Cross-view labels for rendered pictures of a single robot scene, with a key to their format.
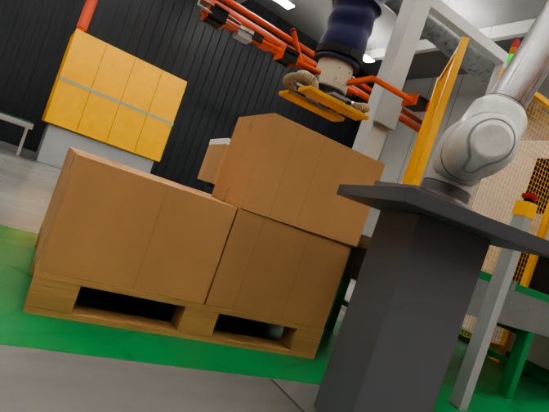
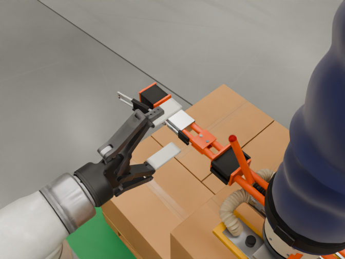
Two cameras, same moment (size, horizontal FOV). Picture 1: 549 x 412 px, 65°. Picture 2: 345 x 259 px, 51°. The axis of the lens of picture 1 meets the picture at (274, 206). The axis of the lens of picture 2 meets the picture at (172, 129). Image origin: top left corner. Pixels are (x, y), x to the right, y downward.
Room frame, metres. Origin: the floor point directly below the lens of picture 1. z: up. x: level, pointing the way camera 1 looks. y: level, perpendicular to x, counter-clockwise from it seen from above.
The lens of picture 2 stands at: (1.59, -0.35, 2.13)
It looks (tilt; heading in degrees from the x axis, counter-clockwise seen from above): 52 degrees down; 76
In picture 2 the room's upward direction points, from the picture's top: straight up
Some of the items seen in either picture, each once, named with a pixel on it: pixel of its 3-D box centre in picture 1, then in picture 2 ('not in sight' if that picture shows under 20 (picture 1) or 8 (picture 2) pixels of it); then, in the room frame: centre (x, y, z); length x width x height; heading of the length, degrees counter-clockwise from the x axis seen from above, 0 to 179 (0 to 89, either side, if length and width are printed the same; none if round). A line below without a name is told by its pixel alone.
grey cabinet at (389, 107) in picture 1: (390, 107); not in sight; (3.34, -0.59, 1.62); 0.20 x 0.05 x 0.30; 118
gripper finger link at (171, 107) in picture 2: not in sight; (162, 112); (1.67, 0.06, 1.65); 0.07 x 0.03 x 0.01; 27
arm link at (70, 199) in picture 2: not in sight; (70, 201); (1.49, -0.04, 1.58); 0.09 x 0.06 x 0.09; 117
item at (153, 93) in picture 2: (214, 17); (155, 98); (1.74, 0.48, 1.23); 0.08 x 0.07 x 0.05; 118
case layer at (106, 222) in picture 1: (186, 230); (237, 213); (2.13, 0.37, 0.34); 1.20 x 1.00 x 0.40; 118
